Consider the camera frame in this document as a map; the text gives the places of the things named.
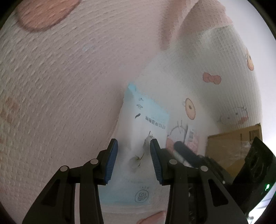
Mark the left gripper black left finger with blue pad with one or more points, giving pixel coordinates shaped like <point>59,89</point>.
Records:
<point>56,202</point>

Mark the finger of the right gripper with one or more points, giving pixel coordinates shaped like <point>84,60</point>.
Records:
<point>189,156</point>

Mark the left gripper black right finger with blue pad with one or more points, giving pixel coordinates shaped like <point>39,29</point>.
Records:
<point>196,195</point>

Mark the pink white spout pouch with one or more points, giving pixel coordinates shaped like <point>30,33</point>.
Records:
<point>184,134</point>

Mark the light blue wipes packet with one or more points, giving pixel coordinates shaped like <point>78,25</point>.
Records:
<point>133,181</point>

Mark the brown cardboard box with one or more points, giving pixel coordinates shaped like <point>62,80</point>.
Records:
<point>230,149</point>

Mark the white patterned pillow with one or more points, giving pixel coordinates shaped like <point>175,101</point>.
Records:
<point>203,80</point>

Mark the pink cartoon bed sheet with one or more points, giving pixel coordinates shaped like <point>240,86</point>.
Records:
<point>64,66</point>

